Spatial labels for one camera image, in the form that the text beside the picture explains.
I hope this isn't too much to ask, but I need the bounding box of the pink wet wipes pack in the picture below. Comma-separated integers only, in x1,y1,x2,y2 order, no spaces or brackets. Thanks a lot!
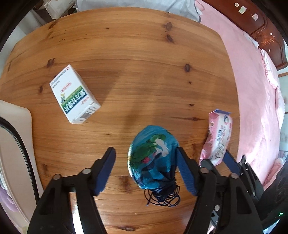
199,109,233,166

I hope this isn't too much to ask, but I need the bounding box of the blue drawstring pouch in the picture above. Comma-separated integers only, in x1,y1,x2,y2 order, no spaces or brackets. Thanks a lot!
127,125,181,207

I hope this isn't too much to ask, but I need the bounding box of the white green medicine box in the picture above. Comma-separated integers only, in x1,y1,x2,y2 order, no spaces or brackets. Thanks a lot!
50,64,101,124

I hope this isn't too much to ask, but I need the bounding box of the white plastic storage bin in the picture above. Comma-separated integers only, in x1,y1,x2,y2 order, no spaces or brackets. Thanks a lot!
1,101,43,233

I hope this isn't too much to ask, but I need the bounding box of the pink bed blanket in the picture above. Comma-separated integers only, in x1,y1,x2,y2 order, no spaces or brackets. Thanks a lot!
196,1,285,189

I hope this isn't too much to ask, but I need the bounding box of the dark wooden headboard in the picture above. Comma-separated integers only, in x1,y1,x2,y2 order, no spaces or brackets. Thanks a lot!
206,0,287,70

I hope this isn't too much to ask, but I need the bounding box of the grey pillow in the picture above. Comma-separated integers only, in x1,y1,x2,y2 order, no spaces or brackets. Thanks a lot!
75,0,201,23

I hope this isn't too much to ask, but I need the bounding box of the white handbag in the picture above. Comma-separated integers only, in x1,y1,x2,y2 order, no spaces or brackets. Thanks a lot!
44,0,75,19

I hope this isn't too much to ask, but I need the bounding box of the black cable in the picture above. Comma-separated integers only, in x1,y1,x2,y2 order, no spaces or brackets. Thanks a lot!
0,116,41,203

